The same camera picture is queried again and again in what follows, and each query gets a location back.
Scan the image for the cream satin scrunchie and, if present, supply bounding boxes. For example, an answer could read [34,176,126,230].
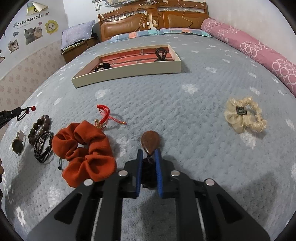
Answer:
[224,96,267,133]

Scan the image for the brown teardrop hair clip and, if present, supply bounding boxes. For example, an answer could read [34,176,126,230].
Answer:
[141,131,161,162]

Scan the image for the rust orange scrunchie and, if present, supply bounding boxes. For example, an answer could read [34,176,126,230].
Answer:
[52,120,117,188]

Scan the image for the brown wooden headboard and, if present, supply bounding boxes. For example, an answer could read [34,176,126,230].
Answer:
[98,1,209,41]

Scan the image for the pink rolled quilt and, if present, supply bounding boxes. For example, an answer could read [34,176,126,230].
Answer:
[201,18,295,94]

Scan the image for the cat wall stickers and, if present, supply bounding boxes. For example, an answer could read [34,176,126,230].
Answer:
[1,1,68,68]

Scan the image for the black hair claw clip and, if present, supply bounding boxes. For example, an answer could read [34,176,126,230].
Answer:
[155,48,167,62]

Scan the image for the black flower hair accessory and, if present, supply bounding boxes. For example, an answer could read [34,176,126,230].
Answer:
[93,62,111,72]

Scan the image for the brown wooden nightstand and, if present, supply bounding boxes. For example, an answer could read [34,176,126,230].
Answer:
[62,38,99,63]

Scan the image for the black braided leather bracelet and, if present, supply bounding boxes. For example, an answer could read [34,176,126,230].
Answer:
[33,131,54,164]

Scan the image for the striped pillow right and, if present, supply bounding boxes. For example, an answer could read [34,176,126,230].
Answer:
[159,28,212,38]

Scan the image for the cream tray with red lining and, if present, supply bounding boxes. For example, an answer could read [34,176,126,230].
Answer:
[71,45,181,88]

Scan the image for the lavender dotted cushion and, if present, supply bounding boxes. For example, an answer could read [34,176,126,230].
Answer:
[61,20,95,51]

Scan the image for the grey patterned bedspread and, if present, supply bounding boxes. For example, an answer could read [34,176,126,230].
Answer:
[1,35,295,240]

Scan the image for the red braided cord bracelet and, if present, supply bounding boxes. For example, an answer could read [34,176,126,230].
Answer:
[94,104,127,129]

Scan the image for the striped pillow left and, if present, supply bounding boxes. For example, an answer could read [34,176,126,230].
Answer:
[109,29,164,43]

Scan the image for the striped pillow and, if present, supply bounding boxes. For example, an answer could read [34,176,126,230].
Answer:
[159,28,212,38]
[109,29,164,43]

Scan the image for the orange charging cable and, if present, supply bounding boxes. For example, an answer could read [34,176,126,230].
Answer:
[177,0,193,30]

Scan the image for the dark wooden bead bracelet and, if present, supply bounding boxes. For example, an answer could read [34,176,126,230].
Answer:
[28,114,52,146]

